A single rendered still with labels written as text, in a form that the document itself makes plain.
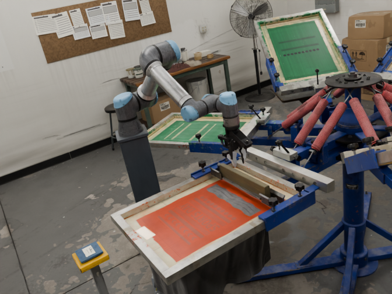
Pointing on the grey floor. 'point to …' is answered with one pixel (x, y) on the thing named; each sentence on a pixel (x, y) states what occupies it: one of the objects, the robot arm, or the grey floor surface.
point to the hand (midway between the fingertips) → (240, 163)
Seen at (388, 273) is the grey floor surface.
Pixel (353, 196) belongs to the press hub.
